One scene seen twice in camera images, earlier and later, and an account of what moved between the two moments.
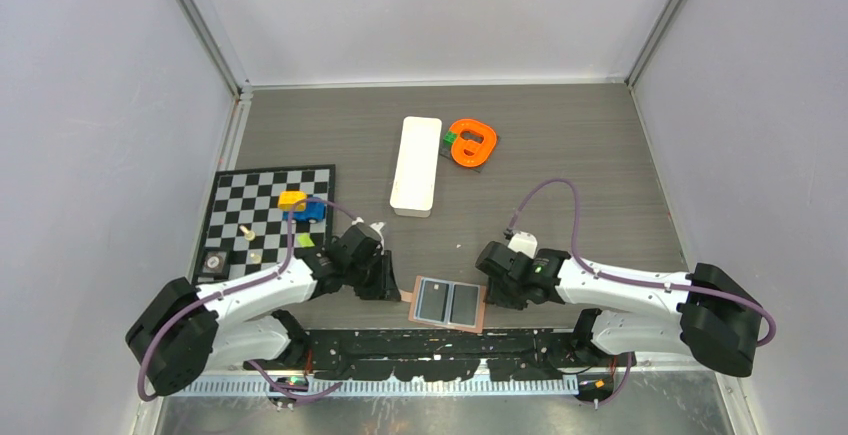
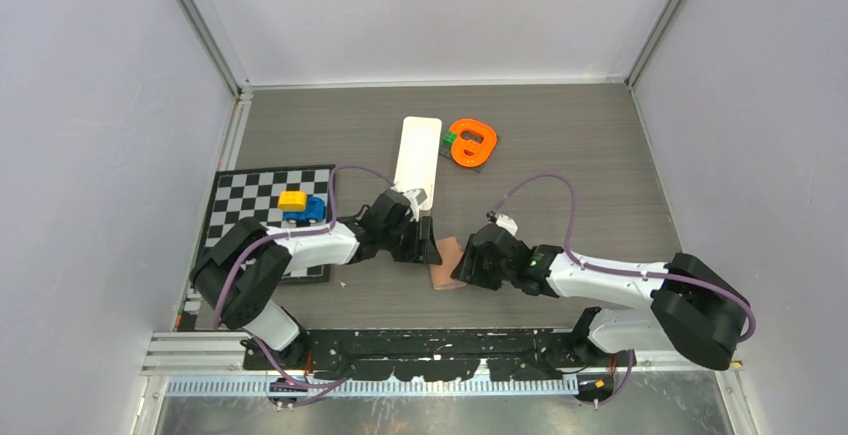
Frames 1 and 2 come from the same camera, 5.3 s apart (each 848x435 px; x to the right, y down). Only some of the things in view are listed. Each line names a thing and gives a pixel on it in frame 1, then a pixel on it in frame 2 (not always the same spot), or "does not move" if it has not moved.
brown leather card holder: (447, 303) to (450, 251)
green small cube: (449, 138) does not move
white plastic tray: (416, 171) does not move
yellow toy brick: (287, 199) does not move
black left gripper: (384, 286) to (430, 254)
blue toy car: (315, 212) does not move
